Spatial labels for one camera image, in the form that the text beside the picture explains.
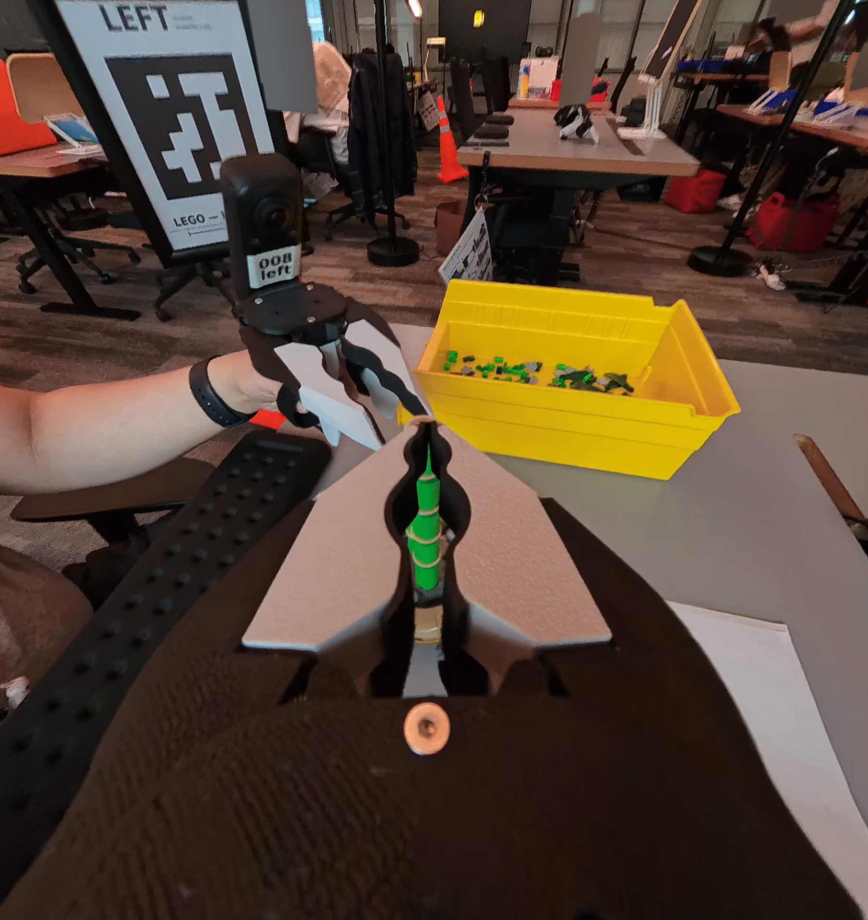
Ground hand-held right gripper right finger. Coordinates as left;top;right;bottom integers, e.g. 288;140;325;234
436;423;613;678

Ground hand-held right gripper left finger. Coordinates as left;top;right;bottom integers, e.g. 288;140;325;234
241;421;435;678

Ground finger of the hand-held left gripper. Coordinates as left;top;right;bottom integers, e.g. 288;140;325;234
271;342;388;452
339;318;433;424

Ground toy brick bamboo model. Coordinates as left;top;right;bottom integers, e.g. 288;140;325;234
405;442;453;648

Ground building instruction booklet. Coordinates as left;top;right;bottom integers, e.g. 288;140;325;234
664;602;868;892

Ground person's left forearm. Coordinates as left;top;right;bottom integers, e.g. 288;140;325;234
0;367;216;497

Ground grey desk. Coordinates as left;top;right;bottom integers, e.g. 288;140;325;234
312;323;868;920

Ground person's left hand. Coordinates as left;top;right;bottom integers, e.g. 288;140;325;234
217;350;311;421

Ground black pole stand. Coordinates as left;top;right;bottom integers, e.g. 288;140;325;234
365;0;422;268
687;0;862;279

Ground black smartwatch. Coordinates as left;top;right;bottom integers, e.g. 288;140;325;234
188;357;257;430

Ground hanging laminated card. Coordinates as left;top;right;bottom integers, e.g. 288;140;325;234
438;207;494;286

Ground yellow plastic bin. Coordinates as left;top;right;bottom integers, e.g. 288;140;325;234
398;279;740;481

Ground pile of small toy bricks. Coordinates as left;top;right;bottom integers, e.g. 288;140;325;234
441;348;636;396

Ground orange traffic cone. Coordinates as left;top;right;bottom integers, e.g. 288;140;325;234
435;95;471;185

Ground black hanging jacket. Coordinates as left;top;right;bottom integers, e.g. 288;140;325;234
348;50;418;220

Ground background work table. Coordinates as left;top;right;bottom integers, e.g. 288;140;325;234
456;108;702;288

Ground black white toy robot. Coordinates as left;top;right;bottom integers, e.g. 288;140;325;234
553;103;600;145

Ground black framed marker sign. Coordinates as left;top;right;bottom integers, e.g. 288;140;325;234
28;0;277;268

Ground orange bag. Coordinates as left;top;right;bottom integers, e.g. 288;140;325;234
0;49;59;159

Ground red bag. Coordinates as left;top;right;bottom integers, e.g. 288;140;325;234
746;190;842;254
665;169;727;215

